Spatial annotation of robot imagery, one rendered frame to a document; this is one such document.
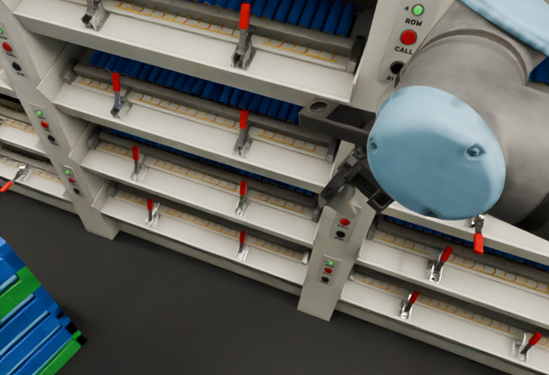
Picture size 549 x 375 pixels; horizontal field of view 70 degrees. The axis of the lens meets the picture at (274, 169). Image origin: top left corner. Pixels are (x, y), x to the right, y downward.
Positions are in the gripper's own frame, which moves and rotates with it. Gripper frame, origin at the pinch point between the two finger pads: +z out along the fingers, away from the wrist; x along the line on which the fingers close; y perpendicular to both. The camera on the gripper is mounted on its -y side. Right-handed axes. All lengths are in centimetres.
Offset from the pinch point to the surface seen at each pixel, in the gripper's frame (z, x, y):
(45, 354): 59, -44, -23
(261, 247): 46.4, 6.6, -4.2
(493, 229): -0.5, 17.1, 24.9
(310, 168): 7.9, 7.3, -5.5
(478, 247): -2.3, 9.9, 23.1
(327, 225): 17.5, 6.9, 4.0
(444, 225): 2.3, 13.2, 18.5
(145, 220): 54, -8, -32
